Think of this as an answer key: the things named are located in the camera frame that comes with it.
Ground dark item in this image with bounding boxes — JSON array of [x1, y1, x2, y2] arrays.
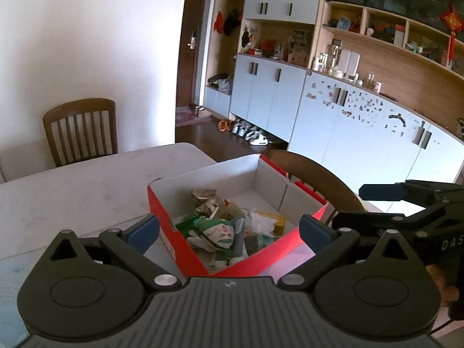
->
[[244, 234, 275, 255]]

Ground orange slippers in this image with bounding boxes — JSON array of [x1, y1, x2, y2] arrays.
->
[[218, 120, 234, 132]]

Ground brown entrance door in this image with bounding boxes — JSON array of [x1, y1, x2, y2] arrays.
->
[[176, 0, 205, 108]]

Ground white mesh bag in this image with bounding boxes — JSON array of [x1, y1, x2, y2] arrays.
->
[[250, 209, 279, 237]]

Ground operator hand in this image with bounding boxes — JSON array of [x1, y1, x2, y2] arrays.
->
[[425, 265, 460, 307]]

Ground green haired doll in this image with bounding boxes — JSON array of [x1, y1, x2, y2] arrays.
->
[[175, 215, 249, 266]]

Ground white sneakers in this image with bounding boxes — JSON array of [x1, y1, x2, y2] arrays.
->
[[231, 120, 270, 146]]

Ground wooden slat chair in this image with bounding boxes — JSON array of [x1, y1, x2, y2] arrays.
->
[[42, 98, 118, 167]]

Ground red shoe box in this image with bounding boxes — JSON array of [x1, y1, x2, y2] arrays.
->
[[148, 155, 327, 279]]

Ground yellow small box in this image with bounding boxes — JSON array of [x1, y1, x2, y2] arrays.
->
[[251, 210, 285, 238]]

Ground door rug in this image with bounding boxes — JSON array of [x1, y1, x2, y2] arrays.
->
[[175, 106, 212, 127]]

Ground white wall cabinet unit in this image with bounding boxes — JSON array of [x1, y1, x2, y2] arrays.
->
[[209, 0, 463, 190]]

